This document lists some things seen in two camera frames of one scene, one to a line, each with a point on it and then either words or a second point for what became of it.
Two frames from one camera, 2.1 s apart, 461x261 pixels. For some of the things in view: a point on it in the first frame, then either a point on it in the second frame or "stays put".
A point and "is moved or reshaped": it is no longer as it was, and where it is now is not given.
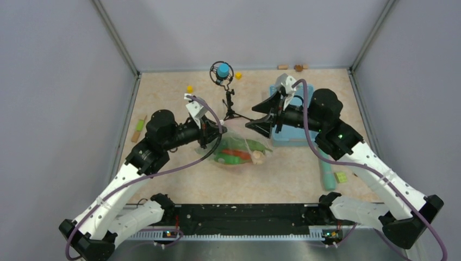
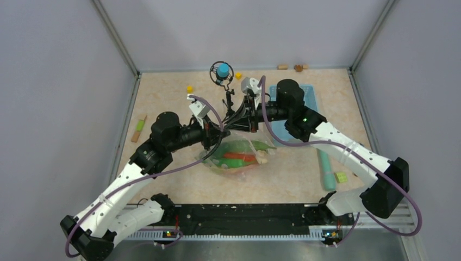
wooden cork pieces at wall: [298, 68] stays put
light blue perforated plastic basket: [289, 136] stays put
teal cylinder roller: [328, 172] stays put
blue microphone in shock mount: [222, 73] stays put
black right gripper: [273, 107] -> [242, 120]
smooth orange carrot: [237, 152] is moved or reshaped
